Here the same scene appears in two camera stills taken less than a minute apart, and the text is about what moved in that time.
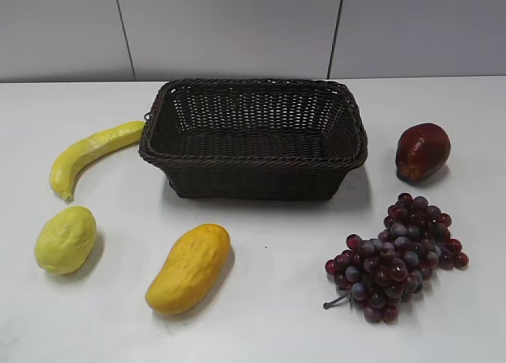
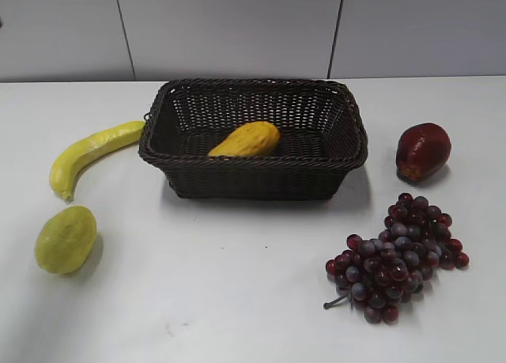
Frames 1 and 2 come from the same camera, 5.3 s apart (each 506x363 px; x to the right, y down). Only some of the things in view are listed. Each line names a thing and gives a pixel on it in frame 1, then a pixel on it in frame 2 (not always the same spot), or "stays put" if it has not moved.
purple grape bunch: (380, 274) stays put
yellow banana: (70, 154) stays put
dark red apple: (422, 149) stays put
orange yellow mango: (194, 262) → (252, 138)
